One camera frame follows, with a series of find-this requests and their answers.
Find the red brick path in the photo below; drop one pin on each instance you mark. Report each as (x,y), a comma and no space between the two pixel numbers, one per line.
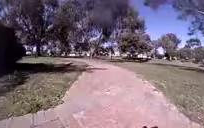
(113,100)

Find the group of trees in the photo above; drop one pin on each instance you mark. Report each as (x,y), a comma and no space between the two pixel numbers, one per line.
(76,30)

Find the dry grass lawn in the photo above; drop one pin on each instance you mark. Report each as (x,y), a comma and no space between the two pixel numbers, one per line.
(183,86)
(36,90)

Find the small round tree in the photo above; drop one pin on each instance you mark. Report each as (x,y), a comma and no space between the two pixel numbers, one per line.
(170,43)

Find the robot's own part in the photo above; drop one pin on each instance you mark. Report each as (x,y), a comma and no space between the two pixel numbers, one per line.
(150,127)

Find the pale concrete kerb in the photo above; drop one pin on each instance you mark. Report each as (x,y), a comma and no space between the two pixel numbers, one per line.
(20,120)

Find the dark fence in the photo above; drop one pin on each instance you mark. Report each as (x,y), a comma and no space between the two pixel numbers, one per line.
(3,50)

